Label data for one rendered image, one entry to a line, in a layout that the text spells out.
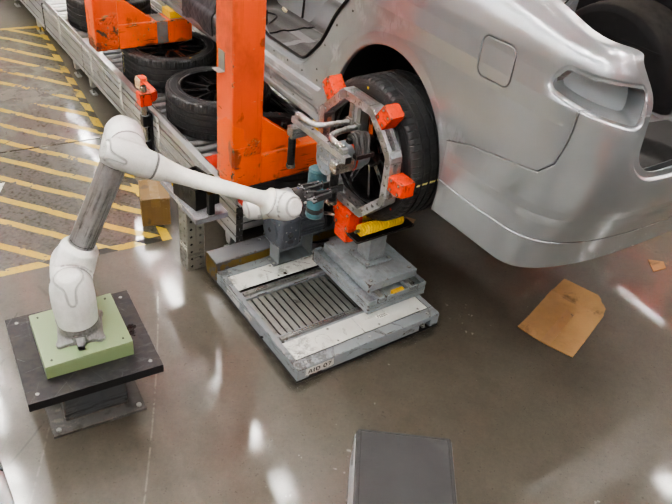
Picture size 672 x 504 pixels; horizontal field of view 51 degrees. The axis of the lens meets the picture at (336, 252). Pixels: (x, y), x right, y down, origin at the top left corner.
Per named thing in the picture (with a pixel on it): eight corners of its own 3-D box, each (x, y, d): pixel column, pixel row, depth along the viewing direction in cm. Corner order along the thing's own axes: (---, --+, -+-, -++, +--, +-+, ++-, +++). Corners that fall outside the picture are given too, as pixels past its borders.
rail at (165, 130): (250, 231, 377) (251, 196, 364) (234, 235, 372) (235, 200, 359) (94, 65, 535) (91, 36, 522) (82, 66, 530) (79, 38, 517)
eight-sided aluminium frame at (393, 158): (390, 232, 315) (409, 121, 283) (378, 236, 311) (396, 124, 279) (324, 176, 349) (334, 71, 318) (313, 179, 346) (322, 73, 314)
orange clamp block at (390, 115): (395, 127, 293) (406, 116, 285) (380, 131, 289) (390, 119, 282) (388, 113, 294) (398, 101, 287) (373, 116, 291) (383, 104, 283)
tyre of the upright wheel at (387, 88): (366, 55, 336) (362, 182, 368) (325, 61, 325) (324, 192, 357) (462, 88, 289) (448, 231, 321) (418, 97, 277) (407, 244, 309)
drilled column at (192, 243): (205, 266, 376) (204, 199, 351) (188, 271, 371) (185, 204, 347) (197, 256, 382) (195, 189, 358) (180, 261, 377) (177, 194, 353)
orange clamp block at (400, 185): (400, 186, 301) (413, 196, 296) (385, 190, 297) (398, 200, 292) (402, 171, 297) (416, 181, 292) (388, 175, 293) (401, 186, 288)
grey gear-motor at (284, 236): (343, 255, 382) (350, 200, 362) (276, 277, 361) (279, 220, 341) (325, 238, 394) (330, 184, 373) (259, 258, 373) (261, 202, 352)
